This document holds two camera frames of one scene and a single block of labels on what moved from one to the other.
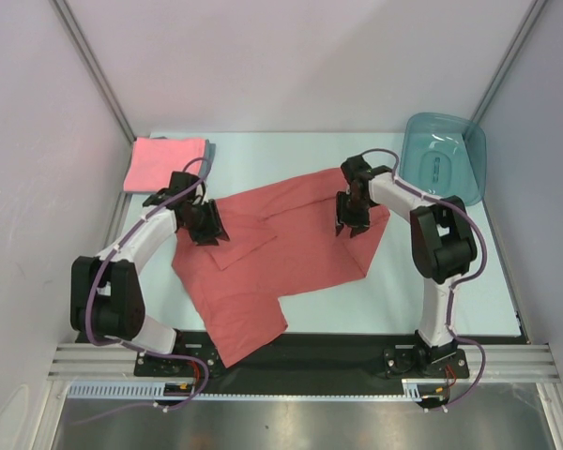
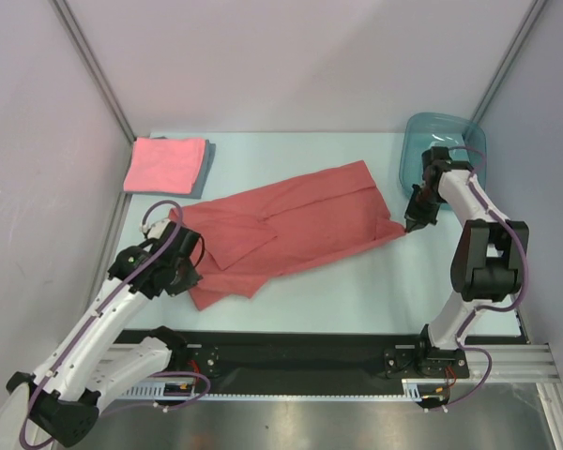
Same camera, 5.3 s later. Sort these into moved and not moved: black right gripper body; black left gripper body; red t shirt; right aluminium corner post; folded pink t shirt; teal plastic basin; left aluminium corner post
Moved: black right gripper body; red t shirt; black left gripper body
Not moved: folded pink t shirt; teal plastic basin; left aluminium corner post; right aluminium corner post
